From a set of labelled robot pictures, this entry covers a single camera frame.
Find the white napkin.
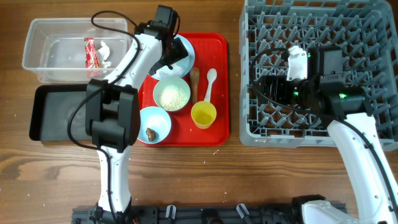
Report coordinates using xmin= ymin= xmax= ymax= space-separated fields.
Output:
xmin=152 ymin=65 xmax=185 ymax=80

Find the brown carrot-like food piece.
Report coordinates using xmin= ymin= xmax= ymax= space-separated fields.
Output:
xmin=190 ymin=67 xmax=200 ymax=104

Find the green bowl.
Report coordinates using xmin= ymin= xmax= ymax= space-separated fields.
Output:
xmin=153 ymin=77 xmax=191 ymax=112

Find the white rice pile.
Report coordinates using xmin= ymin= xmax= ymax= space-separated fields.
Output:
xmin=159 ymin=85 xmax=188 ymax=111

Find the yellow plastic cup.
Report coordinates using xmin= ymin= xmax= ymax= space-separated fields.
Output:
xmin=191 ymin=101 xmax=217 ymax=129

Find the small light blue bowl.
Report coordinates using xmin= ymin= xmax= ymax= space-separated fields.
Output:
xmin=137 ymin=106 xmax=172 ymax=144

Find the red snack wrapper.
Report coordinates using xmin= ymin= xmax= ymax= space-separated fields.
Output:
xmin=84 ymin=37 xmax=101 ymax=77

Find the brown food scrap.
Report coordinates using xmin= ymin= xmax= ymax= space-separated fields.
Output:
xmin=146 ymin=128 xmax=157 ymax=142

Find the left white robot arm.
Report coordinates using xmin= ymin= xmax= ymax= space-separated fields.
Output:
xmin=72 ymin=5 xmax=188 ymax=223

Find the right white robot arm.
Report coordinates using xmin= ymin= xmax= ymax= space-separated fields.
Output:
xmin=249 ymin=46 xmax=397 ymax=223

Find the grey dishwasher rack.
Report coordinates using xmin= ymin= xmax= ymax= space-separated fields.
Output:
xmin=239 ymin=1 xmax=397 ymax=151

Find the large light blue plate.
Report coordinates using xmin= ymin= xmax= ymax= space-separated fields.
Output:
xmin=149 ymin=34 xmax=195 ymax=77

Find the white plastic spoon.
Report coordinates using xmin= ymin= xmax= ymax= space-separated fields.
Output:
xmin=204 ymin=68 xmax=217 ymax=102

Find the red serving tray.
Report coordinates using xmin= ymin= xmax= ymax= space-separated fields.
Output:
xmin=156 ymin=32 xmax=229 ymax=147

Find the clear plastic bin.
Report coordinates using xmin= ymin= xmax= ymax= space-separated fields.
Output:
xmin=22 ymin=18 xmax=132 ymax=83

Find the black tray bin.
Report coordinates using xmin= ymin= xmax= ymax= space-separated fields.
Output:
xmin=29 ymin=83 xmax=120 ymax=141

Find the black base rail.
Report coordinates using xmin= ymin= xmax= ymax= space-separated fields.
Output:
xmin=71 ymin=203 xmax=348 ymax=224

